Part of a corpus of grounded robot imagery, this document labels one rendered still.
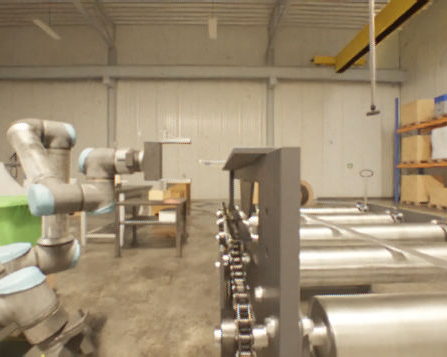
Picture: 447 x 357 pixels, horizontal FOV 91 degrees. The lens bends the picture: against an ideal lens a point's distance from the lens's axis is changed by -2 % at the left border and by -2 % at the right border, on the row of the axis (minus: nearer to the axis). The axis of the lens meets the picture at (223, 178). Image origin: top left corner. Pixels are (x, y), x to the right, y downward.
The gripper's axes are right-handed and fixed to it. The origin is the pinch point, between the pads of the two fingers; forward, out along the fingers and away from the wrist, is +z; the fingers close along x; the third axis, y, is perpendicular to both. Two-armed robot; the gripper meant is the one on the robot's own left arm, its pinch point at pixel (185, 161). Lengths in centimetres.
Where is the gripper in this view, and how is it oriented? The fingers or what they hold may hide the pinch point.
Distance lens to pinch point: 78.5
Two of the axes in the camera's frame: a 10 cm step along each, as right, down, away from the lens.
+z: 10.0, 0.0, 0.2
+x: 0.0, 10.0, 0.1
